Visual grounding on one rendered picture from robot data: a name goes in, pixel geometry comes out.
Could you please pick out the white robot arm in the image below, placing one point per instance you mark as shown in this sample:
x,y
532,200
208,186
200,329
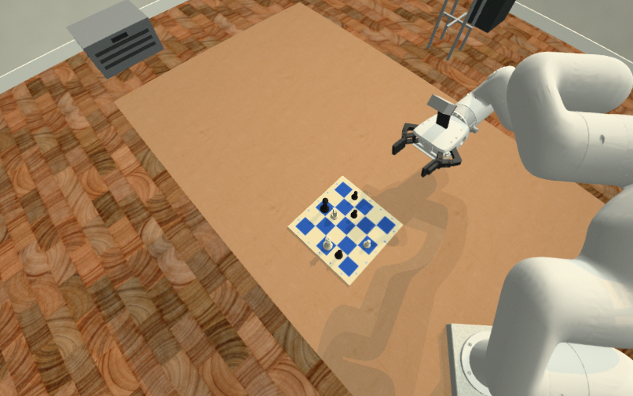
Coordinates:
x,y
555,302

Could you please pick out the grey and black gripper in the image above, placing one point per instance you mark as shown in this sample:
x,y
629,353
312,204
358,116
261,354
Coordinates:
x,y
436,139

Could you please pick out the blue and cream chessboard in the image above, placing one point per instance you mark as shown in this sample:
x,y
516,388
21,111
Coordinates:
x,y
347,234

